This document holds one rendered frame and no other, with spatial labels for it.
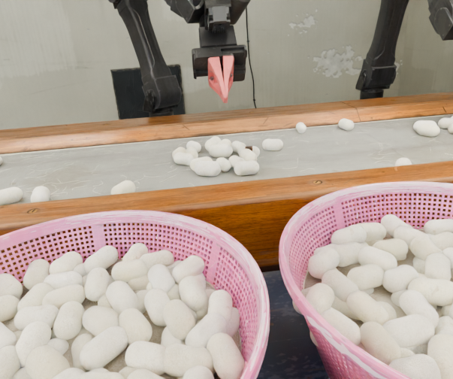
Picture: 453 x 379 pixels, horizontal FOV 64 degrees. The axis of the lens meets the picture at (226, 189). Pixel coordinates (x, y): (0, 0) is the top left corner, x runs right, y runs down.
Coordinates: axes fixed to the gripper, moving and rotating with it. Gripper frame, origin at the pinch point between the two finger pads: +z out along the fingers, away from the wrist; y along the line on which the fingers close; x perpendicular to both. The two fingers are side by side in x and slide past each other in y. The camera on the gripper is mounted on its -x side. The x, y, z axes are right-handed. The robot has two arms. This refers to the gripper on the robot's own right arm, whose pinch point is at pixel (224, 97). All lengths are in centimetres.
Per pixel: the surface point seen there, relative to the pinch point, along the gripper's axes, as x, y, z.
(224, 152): -2.8, -1.9, 13.3
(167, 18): 106, -14, -158
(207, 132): 7.4, -3.5, 2.1
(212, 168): -8.1, -4.4, 19.0
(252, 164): -8.5, 1.0, 19.3
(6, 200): -9.2, -30.3, 21.3
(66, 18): 100, -74, -157
